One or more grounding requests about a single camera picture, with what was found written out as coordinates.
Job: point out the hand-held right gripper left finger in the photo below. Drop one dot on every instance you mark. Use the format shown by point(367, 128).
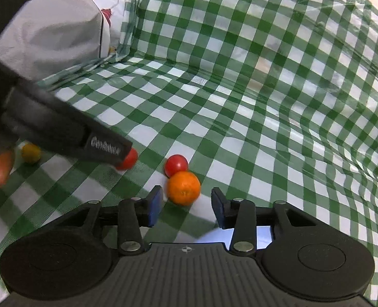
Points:
point(155, 206)

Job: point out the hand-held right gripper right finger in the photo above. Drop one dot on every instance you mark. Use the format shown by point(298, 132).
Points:
point(218, 209)

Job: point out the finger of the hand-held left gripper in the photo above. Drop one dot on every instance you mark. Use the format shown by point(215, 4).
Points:
point(105, 145)

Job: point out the red cherry tomato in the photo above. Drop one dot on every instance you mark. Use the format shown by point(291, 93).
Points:
point(176, 164)
point(129, 160)

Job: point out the light blue plate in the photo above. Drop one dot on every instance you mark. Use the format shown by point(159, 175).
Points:
point(214, 239)

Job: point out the orange mandarin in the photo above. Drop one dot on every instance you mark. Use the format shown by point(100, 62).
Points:
point(183, 188)

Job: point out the yellow cherry tomato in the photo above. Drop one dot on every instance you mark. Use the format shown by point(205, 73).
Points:
point(31, 153)

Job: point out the green checked tablecloth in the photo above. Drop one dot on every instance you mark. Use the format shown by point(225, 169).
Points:
point(272, 134)

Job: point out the printed white blanket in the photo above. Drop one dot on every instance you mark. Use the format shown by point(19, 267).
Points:
point(113, 9)

